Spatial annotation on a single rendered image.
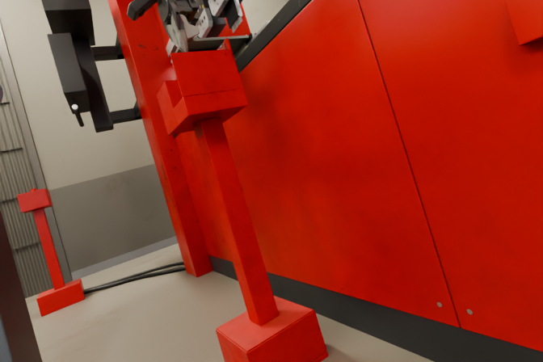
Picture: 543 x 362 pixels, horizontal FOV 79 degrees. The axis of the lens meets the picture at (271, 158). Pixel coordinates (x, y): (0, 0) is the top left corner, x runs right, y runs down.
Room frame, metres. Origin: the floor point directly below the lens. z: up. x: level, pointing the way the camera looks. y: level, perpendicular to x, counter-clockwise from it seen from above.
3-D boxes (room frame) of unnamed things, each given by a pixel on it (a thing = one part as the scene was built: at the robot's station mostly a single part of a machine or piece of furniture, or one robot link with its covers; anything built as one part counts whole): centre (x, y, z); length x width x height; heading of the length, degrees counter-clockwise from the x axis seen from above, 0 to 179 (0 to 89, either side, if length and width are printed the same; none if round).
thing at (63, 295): (2.28, 1.64, 0.41); 0.25 x 0.20 x 0.83; 120
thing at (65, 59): (2.10, 1.08, 1.42); 0.45 x 0.12 x 0.36; 27
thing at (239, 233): (0.88, 0.14, 0.39); 0.06 x 0.06 x 0.54; 32
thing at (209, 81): (0.88, 0.14, 0.75); 0.20 x 0.16 x 0.18; 32
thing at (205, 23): (1.53, 0.09, 1.26); 0.15 x 0.09 x 0.17; 30
